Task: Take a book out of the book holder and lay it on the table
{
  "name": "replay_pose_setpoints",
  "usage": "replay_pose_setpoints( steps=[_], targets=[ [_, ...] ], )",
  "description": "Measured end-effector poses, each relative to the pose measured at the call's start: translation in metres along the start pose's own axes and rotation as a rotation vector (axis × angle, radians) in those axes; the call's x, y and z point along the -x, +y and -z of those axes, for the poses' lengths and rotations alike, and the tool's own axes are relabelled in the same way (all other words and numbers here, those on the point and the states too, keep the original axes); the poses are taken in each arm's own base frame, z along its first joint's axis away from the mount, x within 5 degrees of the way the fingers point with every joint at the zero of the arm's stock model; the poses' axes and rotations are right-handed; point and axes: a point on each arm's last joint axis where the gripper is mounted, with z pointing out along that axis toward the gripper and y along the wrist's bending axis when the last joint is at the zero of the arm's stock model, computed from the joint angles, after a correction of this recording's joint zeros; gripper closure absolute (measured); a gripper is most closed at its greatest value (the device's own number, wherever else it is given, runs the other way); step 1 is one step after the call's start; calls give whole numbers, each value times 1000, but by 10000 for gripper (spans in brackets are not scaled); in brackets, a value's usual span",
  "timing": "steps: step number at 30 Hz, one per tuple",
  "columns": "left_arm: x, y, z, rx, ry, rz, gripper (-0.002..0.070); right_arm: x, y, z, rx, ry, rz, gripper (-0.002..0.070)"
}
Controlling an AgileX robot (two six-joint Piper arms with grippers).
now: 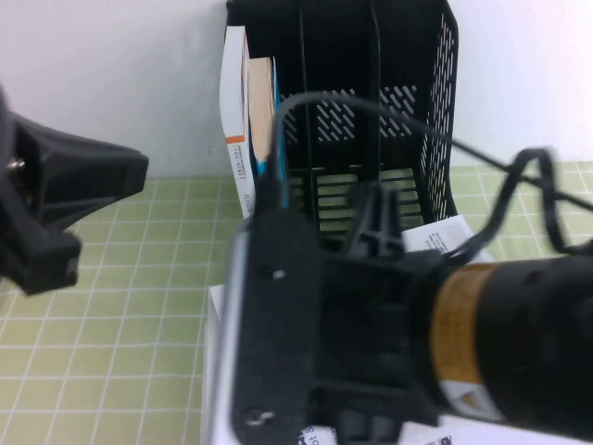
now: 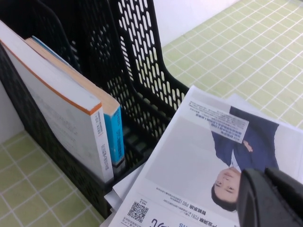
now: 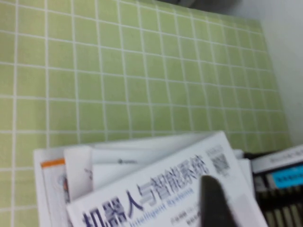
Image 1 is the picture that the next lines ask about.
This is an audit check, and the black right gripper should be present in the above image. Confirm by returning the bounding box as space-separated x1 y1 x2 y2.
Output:
313 183 442 445

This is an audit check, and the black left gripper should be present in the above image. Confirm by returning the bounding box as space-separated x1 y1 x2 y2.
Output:
0 83 150 297

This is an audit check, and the white book with orange band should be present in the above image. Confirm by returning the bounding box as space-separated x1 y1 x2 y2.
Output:
218 25 257 220

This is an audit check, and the blue spine paperback book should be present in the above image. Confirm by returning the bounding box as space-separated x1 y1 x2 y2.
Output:
246 56 289 210

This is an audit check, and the black plastic book holder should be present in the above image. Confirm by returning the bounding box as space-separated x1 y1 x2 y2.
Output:
225 0 461 254

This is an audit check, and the green checked tablecloth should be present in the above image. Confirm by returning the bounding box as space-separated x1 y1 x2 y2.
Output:
0 161 593 445

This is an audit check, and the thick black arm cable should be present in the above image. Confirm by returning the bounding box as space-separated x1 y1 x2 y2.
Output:
444 146 593 261

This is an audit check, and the thin black camera cable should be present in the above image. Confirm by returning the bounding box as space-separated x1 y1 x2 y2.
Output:
257 90 593 220

